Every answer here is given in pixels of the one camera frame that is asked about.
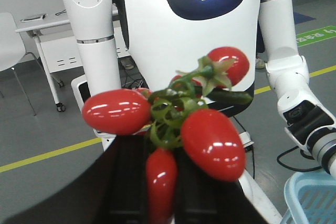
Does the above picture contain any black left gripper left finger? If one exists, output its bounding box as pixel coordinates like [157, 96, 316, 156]
[0, 136, 149, 224]

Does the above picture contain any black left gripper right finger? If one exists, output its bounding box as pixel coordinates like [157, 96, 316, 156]
[174, 150, 267, 223]

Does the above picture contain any red cherry tomato bunch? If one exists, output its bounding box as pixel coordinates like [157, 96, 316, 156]
[82, 46, 251, 223]

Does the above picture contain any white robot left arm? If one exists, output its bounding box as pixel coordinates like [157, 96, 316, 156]
[5, 0, 335, 223]

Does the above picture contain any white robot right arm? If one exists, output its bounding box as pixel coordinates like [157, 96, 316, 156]
[63, 0, 268, 223]

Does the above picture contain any white black robot base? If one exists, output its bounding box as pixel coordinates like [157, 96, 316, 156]
[71, 74, 282, 223]

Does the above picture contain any light blue plastic basket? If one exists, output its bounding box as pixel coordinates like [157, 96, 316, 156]
[281, 170, 335, 223]

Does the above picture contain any white folding table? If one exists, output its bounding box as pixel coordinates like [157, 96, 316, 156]
[16, 9, 129, 112]

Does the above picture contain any white plastic chair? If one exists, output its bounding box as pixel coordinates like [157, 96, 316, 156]
[1, 12, 37, 116]

